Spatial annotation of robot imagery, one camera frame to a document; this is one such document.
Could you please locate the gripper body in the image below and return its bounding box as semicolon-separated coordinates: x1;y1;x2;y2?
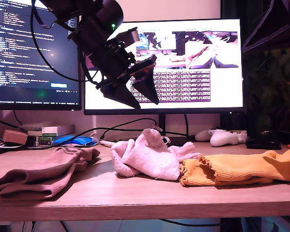
88;40;158;89

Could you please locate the white terry sock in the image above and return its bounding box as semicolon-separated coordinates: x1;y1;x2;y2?
110;139;202;177
122;128;181;181

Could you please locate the orange frilled sock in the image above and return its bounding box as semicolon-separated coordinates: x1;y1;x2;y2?
179;159;274;187
199;146;290;182

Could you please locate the black monitor stand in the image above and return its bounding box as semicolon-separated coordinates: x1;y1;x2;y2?
157;114;192;147

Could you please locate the blue pouch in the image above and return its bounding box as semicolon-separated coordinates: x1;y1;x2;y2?
52;135;99;147

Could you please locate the green houseplant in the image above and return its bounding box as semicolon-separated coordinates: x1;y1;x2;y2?
241;45;290;145

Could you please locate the white screen monitor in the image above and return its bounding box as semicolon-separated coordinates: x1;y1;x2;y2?
83;19;245;116

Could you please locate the beige game controller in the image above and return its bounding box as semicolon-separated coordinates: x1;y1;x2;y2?
194;130;213;143

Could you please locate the white green small box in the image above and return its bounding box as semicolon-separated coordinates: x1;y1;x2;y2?
41;127;58;138

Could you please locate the white game controller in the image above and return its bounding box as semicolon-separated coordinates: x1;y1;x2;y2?
209;129;240;147

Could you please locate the stack of green boxes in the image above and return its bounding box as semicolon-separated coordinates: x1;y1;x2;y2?
28;136;53;147

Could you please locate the dark code screen monitor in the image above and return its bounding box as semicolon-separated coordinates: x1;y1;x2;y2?
0;0;82;112

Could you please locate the small white crumpled object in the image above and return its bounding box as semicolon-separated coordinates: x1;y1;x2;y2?
236;131;247;144

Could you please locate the black wallet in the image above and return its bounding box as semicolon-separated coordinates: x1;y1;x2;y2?
245;136;282;151

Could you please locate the black flat device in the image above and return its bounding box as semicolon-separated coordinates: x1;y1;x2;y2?
0;142;24;156

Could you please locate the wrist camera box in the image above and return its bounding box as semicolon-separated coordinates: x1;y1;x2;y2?
115;27;140;50

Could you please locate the long black cable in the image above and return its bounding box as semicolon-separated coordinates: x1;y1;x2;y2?
26;117;158;149

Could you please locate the white cable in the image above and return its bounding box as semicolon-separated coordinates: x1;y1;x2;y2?
100;135;171;148

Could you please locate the black monitor cable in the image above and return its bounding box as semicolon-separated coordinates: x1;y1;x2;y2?
183;114;191;143

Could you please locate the thin black cable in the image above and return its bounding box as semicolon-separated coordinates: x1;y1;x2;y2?
13;110;23;126

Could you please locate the black cable under table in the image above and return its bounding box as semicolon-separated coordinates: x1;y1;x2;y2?
159;218;222;228

